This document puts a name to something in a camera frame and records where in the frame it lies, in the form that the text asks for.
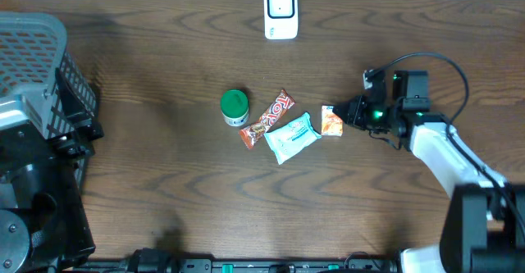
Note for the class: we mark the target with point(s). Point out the green lid white jar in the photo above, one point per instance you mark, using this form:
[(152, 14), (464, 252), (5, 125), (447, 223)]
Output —
[(235, 107)]

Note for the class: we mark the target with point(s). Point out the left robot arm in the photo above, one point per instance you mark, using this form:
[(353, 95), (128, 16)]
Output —
[(44, 227)]

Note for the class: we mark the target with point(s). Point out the orange Kleenex tissue pack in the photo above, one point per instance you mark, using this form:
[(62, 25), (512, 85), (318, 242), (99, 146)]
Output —
[(332, 125)]

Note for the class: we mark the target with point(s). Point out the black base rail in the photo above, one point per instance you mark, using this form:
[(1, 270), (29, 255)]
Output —
[(156, 261)]

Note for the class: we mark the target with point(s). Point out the light blue wet wipes pack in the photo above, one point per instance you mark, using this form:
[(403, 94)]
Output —
[(292, 138)]

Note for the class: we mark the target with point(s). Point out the orange chocolate bar wrapper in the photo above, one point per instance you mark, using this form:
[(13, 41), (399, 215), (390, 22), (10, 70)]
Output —
[(252, 133)]

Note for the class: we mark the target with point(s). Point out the grey plastic mesh basket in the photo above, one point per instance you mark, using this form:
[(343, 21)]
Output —
[(33, 46)]

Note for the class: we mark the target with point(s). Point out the white barcode scanner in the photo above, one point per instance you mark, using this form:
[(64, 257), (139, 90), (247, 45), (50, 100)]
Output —
[(281, 19)]

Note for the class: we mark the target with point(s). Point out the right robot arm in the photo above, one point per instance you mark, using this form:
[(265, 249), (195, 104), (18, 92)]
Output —
[(484, 226)]

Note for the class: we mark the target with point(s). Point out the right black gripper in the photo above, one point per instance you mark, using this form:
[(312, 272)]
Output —
[(355, 116)]

